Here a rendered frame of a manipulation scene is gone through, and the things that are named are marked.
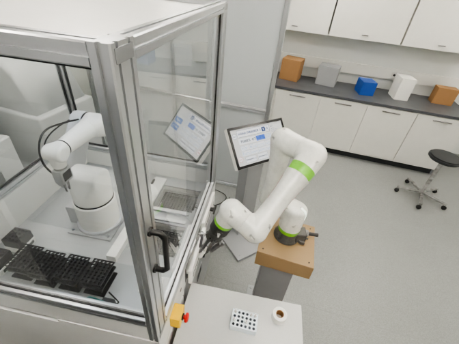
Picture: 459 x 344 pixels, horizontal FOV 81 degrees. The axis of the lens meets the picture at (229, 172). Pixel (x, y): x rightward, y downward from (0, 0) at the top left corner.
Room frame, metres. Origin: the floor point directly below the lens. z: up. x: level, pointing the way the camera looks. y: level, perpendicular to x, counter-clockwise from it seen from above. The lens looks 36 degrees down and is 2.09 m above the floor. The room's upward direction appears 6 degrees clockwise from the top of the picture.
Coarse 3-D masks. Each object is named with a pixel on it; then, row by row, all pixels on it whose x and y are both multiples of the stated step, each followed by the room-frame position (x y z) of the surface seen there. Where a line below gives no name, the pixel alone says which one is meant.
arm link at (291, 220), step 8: (296, 200) 1.13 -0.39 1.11; (288, 208) 1.06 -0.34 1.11; (296, 208) 1.06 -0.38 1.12; (304, 208) 1.07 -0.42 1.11; (280, 216) 1.06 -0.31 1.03; (288, 216) 1.03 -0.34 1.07; (296, 216) 1.02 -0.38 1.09; (304, 216) 1.03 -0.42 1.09; (280, 224) 1.06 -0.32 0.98; (288, 224) 1.02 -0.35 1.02; (296, 224) 1.02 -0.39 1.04; (288, 232) 1.02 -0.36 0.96; (296, 232) 1.02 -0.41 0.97
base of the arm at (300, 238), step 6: (276, 228) 1.10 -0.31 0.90; (276, 234) 1.06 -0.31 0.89; (282, 234) 1.03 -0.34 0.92; (300, 234) 1.05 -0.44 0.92; (306, 234) 1.05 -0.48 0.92; (312, 234) 1.08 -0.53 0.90; (282, 240) 1.02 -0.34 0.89; (288, 240) 1.02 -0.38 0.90; (294, 240) 1.03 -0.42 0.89; (300, 240) 1.04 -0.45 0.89
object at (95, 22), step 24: (0, 0) 0.90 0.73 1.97; (24, 0) 0.95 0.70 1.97; (48, 0) 1.01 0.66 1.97; (72, 0) 1.08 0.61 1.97; (96, 0) 1.15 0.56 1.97; (120, 0) 1.23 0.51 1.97; (144, 0) 1.33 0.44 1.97; (24, 24) 0.61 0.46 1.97; (48, 24) 0.64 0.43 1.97; (72, 24) 0.66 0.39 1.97; (96, 24) 0.69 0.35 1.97; (120, 24) 0.73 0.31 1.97
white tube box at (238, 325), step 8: (232, 312) 0.63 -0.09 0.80; (240, 312) 0.64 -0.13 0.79; (248, 312) 0.64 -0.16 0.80; (232, 320) 0.59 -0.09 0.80; (240, 320) 0.60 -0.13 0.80; (248, 320) 0.60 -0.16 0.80; (256, 320) 0.61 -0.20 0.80; (232, 328) 0.57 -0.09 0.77; (240, 328) 0.56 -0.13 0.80; (248, 328) 0.57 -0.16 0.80; (256, 328) 0.57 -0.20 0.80
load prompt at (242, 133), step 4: (248, 128) 1.80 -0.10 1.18; (252, 128) 1.82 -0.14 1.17; (256, 128) 1.84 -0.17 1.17; (260, 128) 1.86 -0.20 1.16; (264, 128) 1.87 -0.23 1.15; (268, 128) 1.89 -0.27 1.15; (236, 132) 1.74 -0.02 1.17; (240, 132) 1.75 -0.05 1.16; (244, 132) 1.77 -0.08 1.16; (248, 132) 1.78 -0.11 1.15; (252, 132) 1.80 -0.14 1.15; (256, 132) 1.82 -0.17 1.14; (260, 132) 1.83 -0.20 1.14; (240, 136) 1.73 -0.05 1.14; (244, 136) 1.75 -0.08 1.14
